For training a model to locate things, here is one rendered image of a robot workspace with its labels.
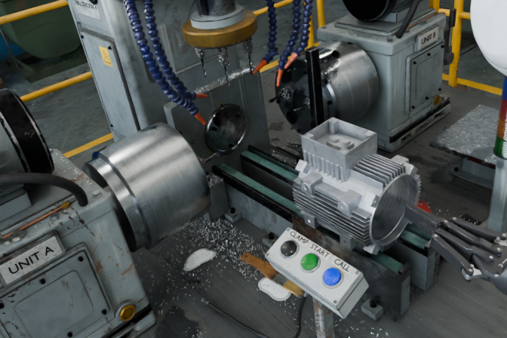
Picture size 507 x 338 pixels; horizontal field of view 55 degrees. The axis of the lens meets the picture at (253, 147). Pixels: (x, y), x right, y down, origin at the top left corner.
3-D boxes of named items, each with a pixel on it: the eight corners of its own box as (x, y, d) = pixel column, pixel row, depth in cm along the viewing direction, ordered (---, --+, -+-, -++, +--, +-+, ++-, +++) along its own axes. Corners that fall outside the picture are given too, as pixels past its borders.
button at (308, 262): (299, 268, 84) (296, 263, 83) (311, 255, 85) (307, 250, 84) (312, 277, 82) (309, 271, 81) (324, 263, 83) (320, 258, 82)
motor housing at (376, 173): (296, 228, 113) (287, 159, 103) (349, 188, 122) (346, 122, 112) (366, 271, 99) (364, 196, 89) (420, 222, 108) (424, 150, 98)
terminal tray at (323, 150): (302, 164, 107) (299, 136, 103) (335, 143, 112) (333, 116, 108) (345, 185, 98) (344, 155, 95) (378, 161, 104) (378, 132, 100)
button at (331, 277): (321, 283, 81) (318, 278, 79) (333, 268, 82) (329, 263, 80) (335, 293, 79) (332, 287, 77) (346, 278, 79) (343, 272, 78)
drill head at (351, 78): (258, 137, 151) (247, 62, 138) (345, 88, 171) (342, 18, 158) (318, 165, 133) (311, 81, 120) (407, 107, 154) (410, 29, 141)
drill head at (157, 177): (51, 254, 117) (10, 168, 104) (178, 182, 136) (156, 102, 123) (96, 311, 100) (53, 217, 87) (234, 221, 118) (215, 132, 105)
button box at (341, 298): (273, 268, 91) (262, 254, 88) (297, 239, 93) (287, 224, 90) (344, 320, 79) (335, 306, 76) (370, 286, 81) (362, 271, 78)
